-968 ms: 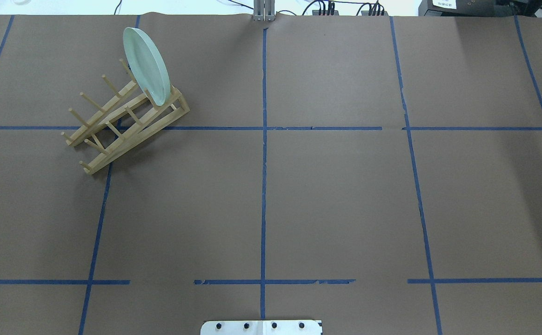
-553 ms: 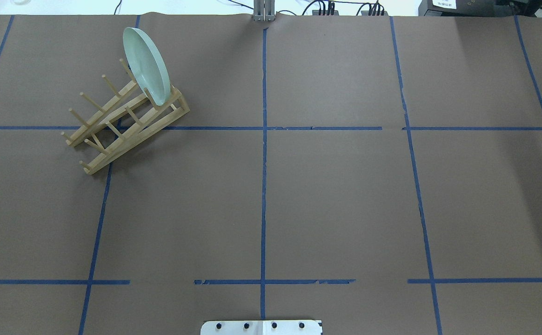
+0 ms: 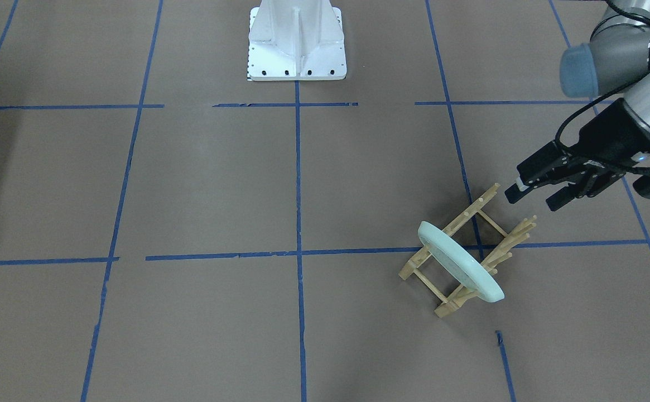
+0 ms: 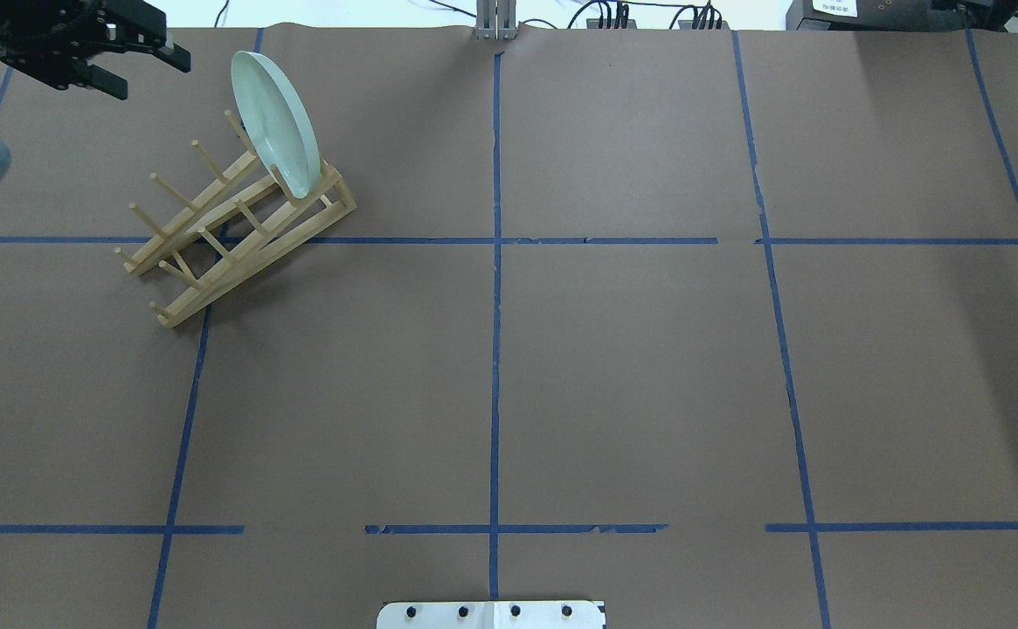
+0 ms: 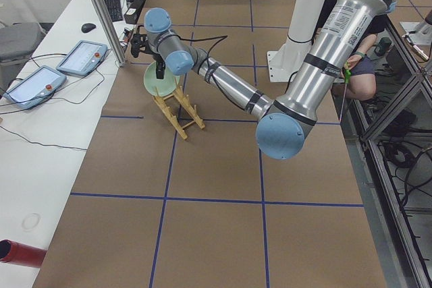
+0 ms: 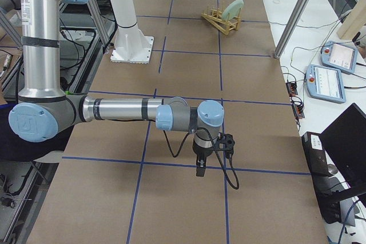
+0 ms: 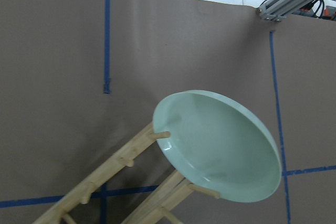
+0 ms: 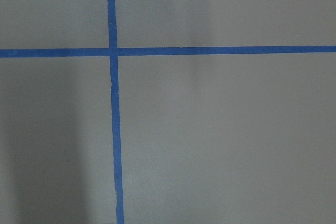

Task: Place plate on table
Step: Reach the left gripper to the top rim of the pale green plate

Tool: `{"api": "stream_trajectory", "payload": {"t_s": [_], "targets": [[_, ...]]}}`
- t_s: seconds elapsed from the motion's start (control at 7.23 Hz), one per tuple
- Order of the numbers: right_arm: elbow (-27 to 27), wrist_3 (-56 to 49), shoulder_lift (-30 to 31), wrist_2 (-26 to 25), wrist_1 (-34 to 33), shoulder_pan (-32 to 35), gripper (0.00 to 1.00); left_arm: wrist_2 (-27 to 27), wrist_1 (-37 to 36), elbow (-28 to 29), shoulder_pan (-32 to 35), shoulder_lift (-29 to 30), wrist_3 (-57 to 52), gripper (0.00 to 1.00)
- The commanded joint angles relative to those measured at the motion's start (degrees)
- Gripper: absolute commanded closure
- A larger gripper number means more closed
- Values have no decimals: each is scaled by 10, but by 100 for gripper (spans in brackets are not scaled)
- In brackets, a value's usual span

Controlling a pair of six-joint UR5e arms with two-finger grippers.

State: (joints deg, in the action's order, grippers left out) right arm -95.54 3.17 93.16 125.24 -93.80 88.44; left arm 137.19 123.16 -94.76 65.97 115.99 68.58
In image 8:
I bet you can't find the blue tape lengthwise line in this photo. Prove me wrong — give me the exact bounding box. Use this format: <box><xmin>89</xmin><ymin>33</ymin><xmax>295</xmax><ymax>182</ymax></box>
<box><xmin>107</xmin><ymin>0</ymin><xmax>124</xmax><ymax>224</ymax></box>

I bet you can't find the blue tape crosswise line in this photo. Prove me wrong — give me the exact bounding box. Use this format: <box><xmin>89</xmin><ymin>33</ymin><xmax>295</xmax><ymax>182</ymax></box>
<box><xmin>1</xmin><ymin>46</ymin><xmax>335</xmax><ymax>58</ymax></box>

